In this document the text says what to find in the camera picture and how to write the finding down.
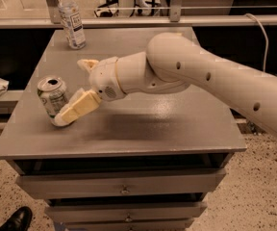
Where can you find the grey drawer cabinet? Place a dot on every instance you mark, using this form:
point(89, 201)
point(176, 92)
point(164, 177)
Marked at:
point(142, 132)

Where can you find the grey drawer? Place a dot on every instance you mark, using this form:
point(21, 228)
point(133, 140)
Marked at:
point(120, 212)
point(121, 183)
point(153, 225)

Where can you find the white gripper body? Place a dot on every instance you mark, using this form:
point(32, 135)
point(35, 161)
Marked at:
point(104, 78)

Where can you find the bottom grey drawer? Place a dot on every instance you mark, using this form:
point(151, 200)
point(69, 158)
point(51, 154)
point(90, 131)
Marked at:
point(153, 225)

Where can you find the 7up soda can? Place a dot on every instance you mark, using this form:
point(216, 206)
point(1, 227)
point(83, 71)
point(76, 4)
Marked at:
point(52, 92)

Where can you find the middle grey drawer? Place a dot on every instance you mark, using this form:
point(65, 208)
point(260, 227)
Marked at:
point(120, 212)

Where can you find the top grey drawer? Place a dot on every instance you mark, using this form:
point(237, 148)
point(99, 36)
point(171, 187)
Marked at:
point(121, 183)

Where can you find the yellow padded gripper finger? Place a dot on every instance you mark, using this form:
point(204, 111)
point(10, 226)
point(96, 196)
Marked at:
point(81, 103)
point(87, 65)

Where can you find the clear plastic water bottle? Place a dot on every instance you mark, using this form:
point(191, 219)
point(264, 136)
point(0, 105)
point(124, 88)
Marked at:
point(72, 24)

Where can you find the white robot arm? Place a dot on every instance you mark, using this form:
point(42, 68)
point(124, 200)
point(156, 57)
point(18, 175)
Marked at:
point(170, 63)

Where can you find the black leather shoe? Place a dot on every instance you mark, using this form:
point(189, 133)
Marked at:
point(20, 220)

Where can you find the metal window rail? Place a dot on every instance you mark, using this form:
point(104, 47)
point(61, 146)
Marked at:
point(147, 22)

